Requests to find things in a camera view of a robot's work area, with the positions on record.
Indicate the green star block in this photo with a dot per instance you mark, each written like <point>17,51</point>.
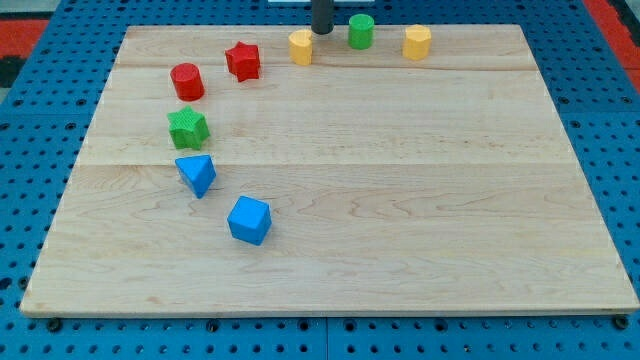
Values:
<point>188,128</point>

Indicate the blue triangle block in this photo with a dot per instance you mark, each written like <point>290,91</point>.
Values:
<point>197,172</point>

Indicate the green cylinder block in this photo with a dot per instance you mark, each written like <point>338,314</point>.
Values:
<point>361,31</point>

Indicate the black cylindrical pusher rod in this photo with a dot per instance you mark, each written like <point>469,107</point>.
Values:
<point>322,16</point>

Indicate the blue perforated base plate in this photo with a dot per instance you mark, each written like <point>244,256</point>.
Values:
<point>49,108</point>

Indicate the yellow heart block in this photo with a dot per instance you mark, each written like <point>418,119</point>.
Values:
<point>301,47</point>

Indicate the yellow hexagon block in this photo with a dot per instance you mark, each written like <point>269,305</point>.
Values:
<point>417,42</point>

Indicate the red star block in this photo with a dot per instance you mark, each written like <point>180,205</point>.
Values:
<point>243,61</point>

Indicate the red cylinder block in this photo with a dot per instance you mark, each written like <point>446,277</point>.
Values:
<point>187,82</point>

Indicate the blue cube block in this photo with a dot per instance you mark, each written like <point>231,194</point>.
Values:
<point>250,220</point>

